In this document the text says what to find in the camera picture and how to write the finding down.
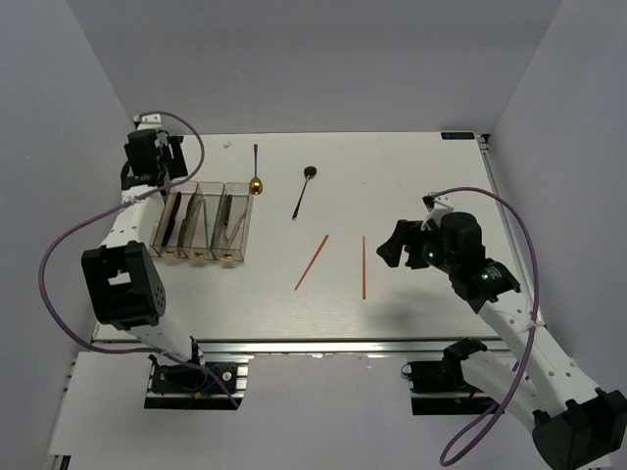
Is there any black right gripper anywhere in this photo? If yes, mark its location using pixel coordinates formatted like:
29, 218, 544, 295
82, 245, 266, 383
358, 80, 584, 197
376, 219, 458, 274

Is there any orange chopstick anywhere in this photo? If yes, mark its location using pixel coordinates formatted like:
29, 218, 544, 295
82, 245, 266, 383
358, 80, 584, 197
294, 234, 329, 291
362, 235, 367, 300

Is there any blue knife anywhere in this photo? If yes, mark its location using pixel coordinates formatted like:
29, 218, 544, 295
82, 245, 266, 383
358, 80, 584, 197
162, 192, 182, 247

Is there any black knife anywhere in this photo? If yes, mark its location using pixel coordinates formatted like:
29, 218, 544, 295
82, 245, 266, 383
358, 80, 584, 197
177, 193, 203, 249

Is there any black handled fork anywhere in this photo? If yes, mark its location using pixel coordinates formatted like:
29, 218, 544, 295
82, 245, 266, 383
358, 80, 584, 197
222, 195, 233, 231

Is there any gold spoon purple handle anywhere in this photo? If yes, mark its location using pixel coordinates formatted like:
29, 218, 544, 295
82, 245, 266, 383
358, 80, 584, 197
249, 143, 264, 196

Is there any silver fork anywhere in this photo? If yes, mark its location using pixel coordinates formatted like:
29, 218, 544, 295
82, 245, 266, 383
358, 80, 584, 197
220, 210, 248, 259

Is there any black spoon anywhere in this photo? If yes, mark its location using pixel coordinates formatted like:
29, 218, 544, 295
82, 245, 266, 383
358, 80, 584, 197
292, 165, 317, 221

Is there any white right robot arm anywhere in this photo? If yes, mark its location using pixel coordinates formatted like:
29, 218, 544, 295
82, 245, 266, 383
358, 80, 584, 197
376, 212, 626, 469

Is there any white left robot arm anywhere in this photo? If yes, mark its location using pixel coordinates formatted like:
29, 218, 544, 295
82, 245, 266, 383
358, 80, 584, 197
81, 127, 208, 391

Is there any clear container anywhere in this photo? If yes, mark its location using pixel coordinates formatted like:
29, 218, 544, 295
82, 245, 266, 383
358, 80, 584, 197
149, 181, 199, 259
184, 181, 224, 261
211, 182, 254, 262

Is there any blue label right corner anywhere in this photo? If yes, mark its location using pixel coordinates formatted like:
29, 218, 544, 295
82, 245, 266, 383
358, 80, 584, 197
440, 131, 475, 140

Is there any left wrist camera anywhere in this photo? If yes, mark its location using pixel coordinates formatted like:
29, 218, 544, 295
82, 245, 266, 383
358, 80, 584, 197
133, 113, 165, 132

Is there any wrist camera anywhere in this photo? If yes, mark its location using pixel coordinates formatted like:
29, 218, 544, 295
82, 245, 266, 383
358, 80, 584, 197
420, 193, 454, 231
133, 113, 165, 132

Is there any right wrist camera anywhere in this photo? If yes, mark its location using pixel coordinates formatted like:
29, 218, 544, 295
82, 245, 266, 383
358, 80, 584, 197
420, 193, 454, 231

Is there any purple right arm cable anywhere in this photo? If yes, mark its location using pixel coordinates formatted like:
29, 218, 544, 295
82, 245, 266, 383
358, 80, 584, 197
430, 186, 540, 466

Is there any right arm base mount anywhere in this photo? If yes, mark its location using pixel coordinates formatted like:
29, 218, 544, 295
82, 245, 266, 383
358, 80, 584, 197
400, 338, 498, 416

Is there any aluminium table frame rail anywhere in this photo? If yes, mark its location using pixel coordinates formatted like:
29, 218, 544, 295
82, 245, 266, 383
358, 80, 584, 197
87, 132, 557, 361

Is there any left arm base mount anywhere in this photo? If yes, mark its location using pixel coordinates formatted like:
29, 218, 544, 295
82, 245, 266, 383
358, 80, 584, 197
144, 354, 248, 411

